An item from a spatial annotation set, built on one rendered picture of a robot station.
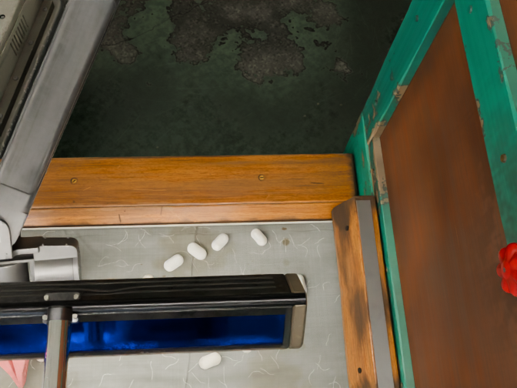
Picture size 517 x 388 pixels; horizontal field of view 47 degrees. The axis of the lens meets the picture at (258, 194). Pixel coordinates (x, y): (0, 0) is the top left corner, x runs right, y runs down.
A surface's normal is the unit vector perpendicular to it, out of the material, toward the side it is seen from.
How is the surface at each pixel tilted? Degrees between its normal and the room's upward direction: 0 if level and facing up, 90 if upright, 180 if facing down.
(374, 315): 0
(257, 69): 0
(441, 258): 90
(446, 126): 90
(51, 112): 40
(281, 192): 0
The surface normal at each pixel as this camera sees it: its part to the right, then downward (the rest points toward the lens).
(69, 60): 0.27, 0.28
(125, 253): 0.07, -0.37
